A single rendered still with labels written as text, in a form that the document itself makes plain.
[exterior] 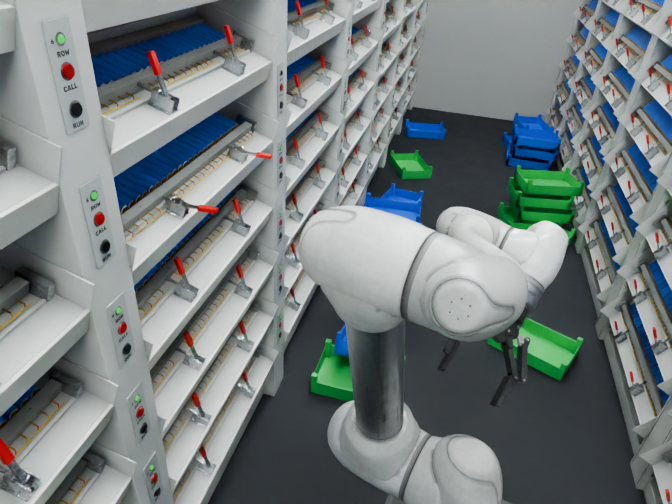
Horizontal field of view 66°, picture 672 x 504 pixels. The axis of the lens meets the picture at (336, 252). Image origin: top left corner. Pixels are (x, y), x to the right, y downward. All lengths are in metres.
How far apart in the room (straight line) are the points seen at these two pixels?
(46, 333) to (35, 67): 0.32
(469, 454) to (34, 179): 0.91
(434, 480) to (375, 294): 0.56
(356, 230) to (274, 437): 1.14
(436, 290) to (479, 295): 0.05
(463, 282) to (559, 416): 1.44
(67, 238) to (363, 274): 0.38
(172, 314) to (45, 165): 0.45
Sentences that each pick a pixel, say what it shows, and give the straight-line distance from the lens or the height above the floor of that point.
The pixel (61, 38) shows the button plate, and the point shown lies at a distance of 0.67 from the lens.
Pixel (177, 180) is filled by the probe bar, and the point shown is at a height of 0.97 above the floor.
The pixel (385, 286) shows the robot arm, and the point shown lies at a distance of 0.68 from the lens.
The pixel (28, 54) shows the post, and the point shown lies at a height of 1.26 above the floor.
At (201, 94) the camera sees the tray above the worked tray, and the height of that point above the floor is 1.12.
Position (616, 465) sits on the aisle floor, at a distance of 1.98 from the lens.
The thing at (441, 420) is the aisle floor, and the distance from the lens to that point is 1.86.
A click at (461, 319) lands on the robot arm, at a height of 1.01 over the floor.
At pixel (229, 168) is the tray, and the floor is 0.93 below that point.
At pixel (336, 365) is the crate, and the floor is 0.00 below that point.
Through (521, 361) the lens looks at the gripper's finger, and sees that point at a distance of 1.20.
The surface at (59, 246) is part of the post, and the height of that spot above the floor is 1.02.
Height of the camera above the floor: 1.39
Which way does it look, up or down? 33 degrees down
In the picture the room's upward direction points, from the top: 4 degrees clockwise
